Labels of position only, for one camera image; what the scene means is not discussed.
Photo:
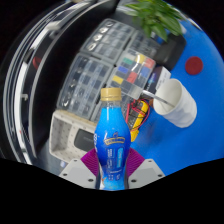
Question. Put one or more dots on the metal stirring rod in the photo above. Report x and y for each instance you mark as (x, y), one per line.
(156, 96)

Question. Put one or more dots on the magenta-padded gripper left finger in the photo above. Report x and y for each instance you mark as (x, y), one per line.
(77, 171)

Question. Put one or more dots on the flat round red coaster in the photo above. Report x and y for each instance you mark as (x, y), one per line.
(194, 65)

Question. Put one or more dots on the green potted plant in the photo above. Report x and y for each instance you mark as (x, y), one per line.
(156, 16)

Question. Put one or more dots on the black rectangular device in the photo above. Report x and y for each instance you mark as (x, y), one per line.
(83, 140)

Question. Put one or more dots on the blue drink bottle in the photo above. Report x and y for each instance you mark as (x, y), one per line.
(112, 140)

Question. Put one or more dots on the white ribbed cup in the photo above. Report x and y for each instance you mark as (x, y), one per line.
(181, 106)

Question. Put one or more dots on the black flat case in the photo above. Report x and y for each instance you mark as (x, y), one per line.
(173, 50)

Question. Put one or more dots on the white perforated tray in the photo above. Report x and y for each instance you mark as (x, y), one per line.
(63, 136)

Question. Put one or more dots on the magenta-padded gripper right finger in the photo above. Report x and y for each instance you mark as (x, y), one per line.
(150, 171)

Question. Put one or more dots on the black box with white label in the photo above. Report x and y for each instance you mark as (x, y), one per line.
(156, 78)

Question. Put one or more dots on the yellow multimeter with leads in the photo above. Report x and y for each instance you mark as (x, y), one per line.
(140, 116)

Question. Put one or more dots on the grey shelf unit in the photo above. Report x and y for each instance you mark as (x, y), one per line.
(20, 83)

